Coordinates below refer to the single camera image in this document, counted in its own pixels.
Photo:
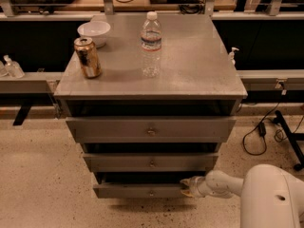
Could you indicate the white bowl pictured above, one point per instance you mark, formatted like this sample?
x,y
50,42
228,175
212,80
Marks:
x,y
96,30

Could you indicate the grey middle drawer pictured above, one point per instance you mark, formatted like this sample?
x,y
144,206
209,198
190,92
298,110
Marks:
x,y
150,162

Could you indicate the black stand leg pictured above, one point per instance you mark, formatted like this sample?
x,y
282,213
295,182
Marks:
x,y
293,138

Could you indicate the gold soda can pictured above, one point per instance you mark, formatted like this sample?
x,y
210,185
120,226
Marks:
x,y
88,57

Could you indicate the white pump dispenser bottle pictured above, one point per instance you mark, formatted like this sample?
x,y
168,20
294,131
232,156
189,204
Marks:
x,y
232,53

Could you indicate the grey bottom drawer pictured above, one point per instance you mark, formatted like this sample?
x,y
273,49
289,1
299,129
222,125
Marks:
x,y
142,185

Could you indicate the grey drawer cabinet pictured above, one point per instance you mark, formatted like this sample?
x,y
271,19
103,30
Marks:
x,y
196,79

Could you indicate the clear plastic water bottle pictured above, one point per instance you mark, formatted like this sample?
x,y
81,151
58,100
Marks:
x,y
151,43

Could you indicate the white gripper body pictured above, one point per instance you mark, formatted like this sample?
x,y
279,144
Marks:
x,y
195,187

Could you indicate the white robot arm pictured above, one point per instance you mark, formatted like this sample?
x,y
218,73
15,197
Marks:
x,y
269,196

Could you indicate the grey drawer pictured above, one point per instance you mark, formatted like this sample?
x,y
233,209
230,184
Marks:
x,y
142,185
150,129
150,162

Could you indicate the grey top drawer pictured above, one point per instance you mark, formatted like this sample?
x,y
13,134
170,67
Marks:
x,y
150,129

